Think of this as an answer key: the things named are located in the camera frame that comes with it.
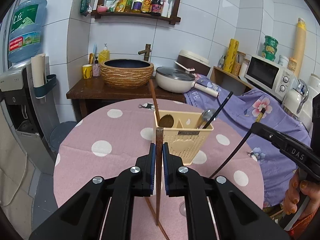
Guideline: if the water dispenser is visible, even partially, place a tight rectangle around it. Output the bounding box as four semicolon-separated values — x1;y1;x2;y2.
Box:
1;61;60;175

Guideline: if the white kettle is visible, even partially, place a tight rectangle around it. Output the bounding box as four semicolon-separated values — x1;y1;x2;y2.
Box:
281;79;309;119

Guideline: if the dark wooden sink counter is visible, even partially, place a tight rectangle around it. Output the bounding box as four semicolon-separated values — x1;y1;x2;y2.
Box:
66;76;187;120

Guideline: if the yellow soap bottle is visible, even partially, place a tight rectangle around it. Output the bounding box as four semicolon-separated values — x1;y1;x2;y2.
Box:
98;43;110;64

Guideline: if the dark soy sauce bottle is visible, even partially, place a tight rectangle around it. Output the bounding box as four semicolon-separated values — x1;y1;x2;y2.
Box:
151;0;164;16

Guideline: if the brown wooden chopstick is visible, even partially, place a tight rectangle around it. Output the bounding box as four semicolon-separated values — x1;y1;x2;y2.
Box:
156;127;163;220
149;79;160;121

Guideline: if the bronze faucet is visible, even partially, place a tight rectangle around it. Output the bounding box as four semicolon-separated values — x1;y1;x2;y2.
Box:
138;44;151;61

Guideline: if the black chopstick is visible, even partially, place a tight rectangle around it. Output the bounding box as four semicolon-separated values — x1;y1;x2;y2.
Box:
203;91;233;129
209;107;266;179

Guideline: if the green hanging packet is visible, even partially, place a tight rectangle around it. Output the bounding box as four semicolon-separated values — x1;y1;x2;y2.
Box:
79;0;92;16

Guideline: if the brown white rice cooker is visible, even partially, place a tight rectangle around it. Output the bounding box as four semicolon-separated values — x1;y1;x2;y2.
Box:
177;50;211;76

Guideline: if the purple floral cloth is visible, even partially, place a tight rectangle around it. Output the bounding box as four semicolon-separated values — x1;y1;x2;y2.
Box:
183;73;313;208

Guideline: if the clear plastic handled utensil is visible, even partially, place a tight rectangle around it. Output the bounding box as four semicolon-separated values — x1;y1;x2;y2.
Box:
179;202;187;217

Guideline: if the person right hand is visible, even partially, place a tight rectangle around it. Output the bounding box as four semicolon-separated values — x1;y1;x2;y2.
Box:
283;170;320;219

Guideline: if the white pan with lid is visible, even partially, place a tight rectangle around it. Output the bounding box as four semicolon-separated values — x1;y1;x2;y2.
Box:
155;67;220;98

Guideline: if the yellow wrap roll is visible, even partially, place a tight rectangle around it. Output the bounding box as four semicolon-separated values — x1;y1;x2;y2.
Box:
223;38;239;73

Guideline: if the blue water jug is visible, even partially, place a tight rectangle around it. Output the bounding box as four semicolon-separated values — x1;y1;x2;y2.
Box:
8;0;47;63

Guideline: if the woven basin sink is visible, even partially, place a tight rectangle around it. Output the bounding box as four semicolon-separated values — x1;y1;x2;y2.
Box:
100;59;154;89

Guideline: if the dark wooden wall shelf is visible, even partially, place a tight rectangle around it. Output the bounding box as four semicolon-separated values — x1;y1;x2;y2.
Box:
90;0;189;26

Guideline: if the tall beige paper roll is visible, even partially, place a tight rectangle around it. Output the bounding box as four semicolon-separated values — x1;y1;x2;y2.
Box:
291;18;306;77

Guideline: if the green noodle cup stack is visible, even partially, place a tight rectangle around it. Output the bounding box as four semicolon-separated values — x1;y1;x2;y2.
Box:
261;35;278;61

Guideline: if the silver metal spoon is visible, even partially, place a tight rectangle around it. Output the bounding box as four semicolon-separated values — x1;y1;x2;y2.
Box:
196;108;216;129

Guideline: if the white microwave oven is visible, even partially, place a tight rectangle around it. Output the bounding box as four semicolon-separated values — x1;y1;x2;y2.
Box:
245;55;298;102

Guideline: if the beige cloth cover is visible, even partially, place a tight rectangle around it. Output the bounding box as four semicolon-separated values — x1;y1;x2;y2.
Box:
1;102;34;239

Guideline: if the wood handled steel spoon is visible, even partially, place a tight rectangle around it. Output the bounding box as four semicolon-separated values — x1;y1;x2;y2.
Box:
158;114;174;128

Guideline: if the yellow mug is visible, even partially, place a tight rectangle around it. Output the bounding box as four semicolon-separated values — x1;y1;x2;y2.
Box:
82;64;93;79

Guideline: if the beige perforated utensil holder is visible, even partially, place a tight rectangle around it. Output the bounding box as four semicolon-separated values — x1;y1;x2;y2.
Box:
159;110;214;165

